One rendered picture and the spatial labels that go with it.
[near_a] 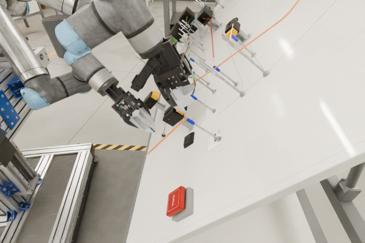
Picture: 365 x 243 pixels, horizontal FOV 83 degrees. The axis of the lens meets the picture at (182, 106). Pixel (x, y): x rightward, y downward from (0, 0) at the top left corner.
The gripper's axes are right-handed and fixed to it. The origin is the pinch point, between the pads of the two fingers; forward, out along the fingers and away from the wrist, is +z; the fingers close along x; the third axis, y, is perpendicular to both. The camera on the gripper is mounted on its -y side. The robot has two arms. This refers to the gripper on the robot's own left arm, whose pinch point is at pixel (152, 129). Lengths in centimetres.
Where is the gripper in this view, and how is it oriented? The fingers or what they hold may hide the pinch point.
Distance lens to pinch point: 70.9
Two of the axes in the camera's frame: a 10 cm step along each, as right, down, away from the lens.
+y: 1.5, -0.4, -9.9
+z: 7.0, 7.1, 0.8
